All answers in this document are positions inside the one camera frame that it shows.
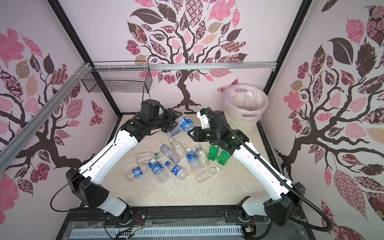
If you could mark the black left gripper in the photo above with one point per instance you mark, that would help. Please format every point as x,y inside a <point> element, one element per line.
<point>171,114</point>

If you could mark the Pepsi label water bottle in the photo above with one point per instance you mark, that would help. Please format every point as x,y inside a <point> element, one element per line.
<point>137,172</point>

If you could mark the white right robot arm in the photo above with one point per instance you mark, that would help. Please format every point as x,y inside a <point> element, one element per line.
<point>284,196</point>

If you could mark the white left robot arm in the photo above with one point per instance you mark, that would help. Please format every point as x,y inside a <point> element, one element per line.
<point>85,183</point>

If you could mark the white ribbed waste bin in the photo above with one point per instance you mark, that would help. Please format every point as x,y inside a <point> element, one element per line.
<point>249,129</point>

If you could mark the pink plastic bin liner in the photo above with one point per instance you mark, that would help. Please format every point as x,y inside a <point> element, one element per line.
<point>244,103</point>

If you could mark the blue cap pale label bottle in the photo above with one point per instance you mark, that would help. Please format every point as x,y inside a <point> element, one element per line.
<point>174,132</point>

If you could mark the green soda bottle left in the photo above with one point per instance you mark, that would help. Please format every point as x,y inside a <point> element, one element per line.
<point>213,152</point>

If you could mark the green soda bottle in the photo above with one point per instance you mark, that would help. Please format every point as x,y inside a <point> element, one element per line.
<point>223,158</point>
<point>213,152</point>

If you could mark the clear bottle white green label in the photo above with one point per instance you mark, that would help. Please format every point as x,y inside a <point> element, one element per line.
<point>179,149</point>

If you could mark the green soda bottle right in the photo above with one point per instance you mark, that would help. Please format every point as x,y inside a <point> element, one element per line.
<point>223,158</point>

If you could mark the clear slim bottle white cap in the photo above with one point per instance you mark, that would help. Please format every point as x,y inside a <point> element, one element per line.
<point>169,153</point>

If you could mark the Pocari Sweat bottle blue label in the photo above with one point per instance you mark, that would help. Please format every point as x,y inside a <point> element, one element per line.
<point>193,160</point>

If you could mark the clear empty bottle white cap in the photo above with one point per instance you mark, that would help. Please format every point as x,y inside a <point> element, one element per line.
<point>206,174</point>

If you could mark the white cap blue label bottle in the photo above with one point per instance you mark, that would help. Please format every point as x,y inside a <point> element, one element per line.
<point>159,171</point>

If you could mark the black wire mesh basket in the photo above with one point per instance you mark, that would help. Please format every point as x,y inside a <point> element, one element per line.
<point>119,77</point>

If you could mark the silver aluminium rail back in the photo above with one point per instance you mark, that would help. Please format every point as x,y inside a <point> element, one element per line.
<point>201,66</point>

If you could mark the silver aluminium rail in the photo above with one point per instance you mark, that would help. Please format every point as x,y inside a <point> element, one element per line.
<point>201,66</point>
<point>12,149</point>

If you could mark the white slotted cable duct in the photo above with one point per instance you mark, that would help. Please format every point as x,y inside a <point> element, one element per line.
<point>155,232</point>

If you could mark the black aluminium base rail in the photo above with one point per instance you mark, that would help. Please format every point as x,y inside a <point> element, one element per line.
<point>145,215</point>

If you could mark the silver aluminium rail left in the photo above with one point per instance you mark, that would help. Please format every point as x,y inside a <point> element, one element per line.
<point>12,149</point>

